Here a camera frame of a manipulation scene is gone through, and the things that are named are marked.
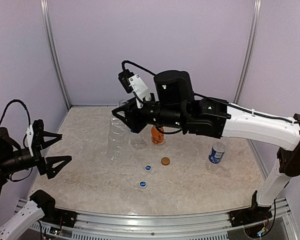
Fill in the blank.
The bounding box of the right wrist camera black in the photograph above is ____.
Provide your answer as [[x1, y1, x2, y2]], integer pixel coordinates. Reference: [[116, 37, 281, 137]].
[[117, 69, 152, 110]]

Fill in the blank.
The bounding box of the aluminium post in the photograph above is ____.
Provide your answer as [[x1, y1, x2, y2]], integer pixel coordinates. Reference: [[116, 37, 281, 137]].
[[40, 0, 72, 111], [233, 0, 262, 104]]

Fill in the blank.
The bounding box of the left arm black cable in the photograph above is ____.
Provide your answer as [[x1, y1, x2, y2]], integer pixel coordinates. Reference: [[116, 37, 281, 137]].
[[0, 99, 33, 182]]

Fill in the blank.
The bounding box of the blue label bottle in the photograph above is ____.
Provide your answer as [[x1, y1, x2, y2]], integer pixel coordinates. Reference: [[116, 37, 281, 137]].
[[208, 137, 230, 164], [129, 130, 147, 150]]

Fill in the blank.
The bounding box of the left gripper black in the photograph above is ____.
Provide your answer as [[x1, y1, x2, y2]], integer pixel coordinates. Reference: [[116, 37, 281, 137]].
[[0, 130, 71, 177]]

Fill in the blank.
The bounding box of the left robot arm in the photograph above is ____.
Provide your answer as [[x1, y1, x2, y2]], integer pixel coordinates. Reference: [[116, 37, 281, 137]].
[[0, 119, 72, 240]]

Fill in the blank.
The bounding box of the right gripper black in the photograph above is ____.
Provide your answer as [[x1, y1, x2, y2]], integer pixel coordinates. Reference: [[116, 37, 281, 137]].
[[113, 91, 187, 132]]

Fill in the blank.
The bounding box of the left aluminium post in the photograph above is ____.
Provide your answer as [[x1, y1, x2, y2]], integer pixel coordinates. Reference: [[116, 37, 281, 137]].
[[40, 0, 72, 111]]

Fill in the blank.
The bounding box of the brown bottle cap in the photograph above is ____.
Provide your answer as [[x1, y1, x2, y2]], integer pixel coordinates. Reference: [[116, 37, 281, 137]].
[[160, 157, 171, 166]]

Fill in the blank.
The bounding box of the clear bottle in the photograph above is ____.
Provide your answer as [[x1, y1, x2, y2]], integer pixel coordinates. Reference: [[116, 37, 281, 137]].
[[106, 113, 129, 161]]

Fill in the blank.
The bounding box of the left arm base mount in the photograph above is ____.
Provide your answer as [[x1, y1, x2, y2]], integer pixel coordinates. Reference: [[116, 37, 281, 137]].
[[29, 189, 78, 228]]

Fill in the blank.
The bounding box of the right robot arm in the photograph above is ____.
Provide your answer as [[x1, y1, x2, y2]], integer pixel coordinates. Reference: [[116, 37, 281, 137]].
[[112, 69, 300, 222]]

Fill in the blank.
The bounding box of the aluminium front rail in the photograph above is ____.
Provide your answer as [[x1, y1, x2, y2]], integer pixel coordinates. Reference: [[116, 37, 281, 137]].
[[8, 197, 298, 240]]

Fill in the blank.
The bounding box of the blue white cap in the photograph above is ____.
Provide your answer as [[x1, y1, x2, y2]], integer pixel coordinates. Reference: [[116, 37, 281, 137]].
[[138, 181, 147, 189]]

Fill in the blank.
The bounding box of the right aluminium post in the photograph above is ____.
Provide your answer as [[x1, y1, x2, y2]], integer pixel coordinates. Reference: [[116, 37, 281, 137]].
[[233, 0, 262, 104]]

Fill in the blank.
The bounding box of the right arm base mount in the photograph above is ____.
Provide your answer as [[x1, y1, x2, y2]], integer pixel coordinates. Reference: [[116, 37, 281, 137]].
[[228, 190, 273, 227]]

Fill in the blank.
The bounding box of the orange drink bottle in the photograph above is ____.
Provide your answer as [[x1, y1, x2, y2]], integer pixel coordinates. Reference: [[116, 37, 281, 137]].
[[151, 125, 164, 145]]

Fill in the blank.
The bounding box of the white bottle cap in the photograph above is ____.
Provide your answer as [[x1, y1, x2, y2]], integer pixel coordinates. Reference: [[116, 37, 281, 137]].
[[144, 165, 153, 172]]

